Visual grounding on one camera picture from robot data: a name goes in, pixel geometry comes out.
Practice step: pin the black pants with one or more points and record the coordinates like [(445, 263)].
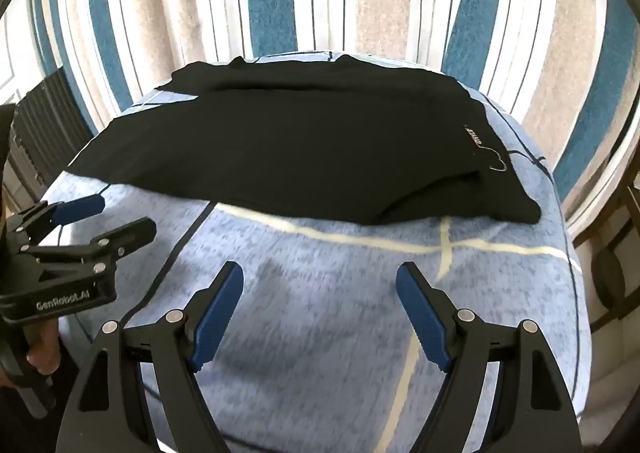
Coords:
[(300, 143)]

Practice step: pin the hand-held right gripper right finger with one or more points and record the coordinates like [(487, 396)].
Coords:
[(422, 313)]

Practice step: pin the blue checked blanket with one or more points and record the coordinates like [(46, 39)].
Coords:
[(325, 293)]

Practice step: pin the person's left hand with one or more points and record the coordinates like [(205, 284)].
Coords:
[(44, 349)]

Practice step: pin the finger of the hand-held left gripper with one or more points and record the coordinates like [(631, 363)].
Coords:
[(80, 207), (125, 234)]

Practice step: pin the white panelled door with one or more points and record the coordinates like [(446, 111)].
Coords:
[(12, 48)]

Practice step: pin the wooden chair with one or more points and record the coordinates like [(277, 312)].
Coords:
[(609, 280)]

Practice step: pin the dark ribbed radiator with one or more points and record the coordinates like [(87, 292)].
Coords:
[(45, 123)]

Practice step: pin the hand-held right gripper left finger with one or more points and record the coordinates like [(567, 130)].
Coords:
[(220, 309)]

